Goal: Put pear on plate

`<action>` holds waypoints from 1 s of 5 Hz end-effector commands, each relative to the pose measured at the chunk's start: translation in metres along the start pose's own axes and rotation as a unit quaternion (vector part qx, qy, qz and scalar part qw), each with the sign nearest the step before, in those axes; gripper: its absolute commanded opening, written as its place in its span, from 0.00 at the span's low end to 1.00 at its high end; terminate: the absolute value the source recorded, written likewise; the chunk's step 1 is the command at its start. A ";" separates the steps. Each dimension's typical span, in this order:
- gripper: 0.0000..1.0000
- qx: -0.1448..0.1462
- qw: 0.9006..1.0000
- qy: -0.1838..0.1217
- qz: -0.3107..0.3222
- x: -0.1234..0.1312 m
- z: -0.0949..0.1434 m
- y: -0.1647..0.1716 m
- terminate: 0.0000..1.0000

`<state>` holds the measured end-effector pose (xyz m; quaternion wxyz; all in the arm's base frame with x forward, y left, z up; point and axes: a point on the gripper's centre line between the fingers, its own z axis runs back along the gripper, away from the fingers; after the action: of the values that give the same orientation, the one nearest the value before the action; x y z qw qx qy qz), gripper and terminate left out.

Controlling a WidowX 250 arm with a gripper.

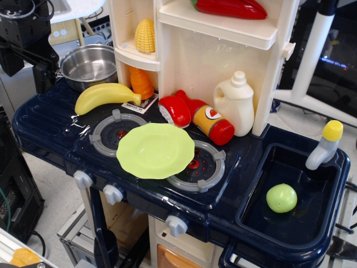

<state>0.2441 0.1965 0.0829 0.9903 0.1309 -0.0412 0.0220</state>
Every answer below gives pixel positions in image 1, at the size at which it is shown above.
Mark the cream toy detergent jug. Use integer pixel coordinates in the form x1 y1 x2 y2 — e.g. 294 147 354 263
214 71 254 137

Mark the yellow toy banana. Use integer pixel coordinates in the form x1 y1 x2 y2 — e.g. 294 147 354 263
75 83 142 116

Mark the small printed label card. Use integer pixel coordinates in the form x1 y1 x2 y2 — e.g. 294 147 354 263
121 93 159 115

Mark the red toy chili pepper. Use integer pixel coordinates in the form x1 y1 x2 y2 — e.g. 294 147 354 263
191 0 268 20

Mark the grey middle stove knob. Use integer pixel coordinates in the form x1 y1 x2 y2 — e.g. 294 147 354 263
103 184 124 205

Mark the green toy pear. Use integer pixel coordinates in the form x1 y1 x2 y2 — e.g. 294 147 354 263
266 184 298 213

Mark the black computer case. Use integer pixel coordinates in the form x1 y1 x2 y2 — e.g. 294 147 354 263
1 115 44 243

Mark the stainless steel pot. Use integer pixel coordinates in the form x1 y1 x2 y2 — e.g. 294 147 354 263
56 44 118 92

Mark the grey left stove burner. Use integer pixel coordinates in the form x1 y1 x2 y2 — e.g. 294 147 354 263
89 109 147 157

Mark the light green plastic plate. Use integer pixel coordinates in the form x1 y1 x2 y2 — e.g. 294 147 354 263
116 123 195 179

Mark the yellow cloth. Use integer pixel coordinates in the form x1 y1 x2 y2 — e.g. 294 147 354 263
9 248 41 267

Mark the red toy ketchup bottle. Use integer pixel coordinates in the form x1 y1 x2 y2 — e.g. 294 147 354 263
175 90 235 146

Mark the yellow toy corn cob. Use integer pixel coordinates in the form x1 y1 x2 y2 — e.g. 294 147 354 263
134 18 156 52

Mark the toy dishwasher appliance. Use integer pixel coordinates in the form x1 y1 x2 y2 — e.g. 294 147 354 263
49 18 85 46

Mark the grey stove knob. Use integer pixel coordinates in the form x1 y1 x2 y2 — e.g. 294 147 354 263
103 184 124 205
165 215 188 237
73 170 93 190

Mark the cream toy kitchen shelf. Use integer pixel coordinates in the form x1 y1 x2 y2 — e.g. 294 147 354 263
108 1 299 136

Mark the grey stove burner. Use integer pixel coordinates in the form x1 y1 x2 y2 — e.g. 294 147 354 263
167 140 226 193
89 109 147 157

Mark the white metal stand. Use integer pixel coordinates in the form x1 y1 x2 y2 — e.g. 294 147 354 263
274 1 356 127

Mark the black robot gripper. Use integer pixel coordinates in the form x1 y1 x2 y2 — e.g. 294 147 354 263
1 1 59 94

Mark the navy toy kitchen counter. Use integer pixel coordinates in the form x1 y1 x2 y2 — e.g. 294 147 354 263
13 80 350 267

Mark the orange toy carrot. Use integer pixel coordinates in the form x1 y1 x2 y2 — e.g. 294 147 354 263
130 66 155 100

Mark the grey right stove burner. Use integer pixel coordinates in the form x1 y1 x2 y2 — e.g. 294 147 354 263
167 140 226 193

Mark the grey yellow toy faucet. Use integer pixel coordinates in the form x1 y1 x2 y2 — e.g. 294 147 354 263
305 120 344 170

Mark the grey left stove knob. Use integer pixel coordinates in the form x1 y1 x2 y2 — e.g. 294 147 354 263
73 170 93 190

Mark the grey right stove knob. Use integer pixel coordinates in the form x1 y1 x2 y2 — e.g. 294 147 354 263
165 215 188 237

